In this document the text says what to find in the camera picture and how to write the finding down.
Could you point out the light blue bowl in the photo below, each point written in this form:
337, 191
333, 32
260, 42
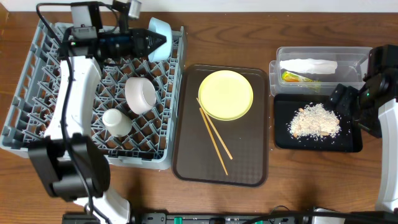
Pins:
161, 34

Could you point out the black plastic tray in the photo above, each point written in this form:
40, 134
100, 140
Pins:
286, 106

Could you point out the white napkin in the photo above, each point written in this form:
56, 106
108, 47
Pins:
311, 66

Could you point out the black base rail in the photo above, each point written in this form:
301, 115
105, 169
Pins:
276, 216

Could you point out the grey plastic dishwasher rack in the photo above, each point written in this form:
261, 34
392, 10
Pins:
150, 142

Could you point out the white cup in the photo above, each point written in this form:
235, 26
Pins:
117, 123

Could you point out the yellow round plate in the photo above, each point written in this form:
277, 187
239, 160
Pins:
225, 95

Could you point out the pile of rice scraps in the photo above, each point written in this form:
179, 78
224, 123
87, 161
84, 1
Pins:
314, 121

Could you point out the clear plastic waste bin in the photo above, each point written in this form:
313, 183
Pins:
352, 67

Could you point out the pink bowl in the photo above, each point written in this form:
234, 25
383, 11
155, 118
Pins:
140, 94

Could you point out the brown plastic serving tray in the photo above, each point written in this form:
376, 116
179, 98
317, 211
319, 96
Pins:
247, 138

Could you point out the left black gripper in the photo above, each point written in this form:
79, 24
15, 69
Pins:
134, 43

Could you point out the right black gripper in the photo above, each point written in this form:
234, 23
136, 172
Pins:
341, 97

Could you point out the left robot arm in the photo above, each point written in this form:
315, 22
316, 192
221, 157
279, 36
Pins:
68, 163

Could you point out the wooden chopstick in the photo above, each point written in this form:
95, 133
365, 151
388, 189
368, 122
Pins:
213, 140
209, 124

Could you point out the green orange snack wrapper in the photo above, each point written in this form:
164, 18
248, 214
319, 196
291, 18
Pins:
290, 77

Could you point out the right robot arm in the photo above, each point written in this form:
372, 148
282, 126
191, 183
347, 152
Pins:
373, 108

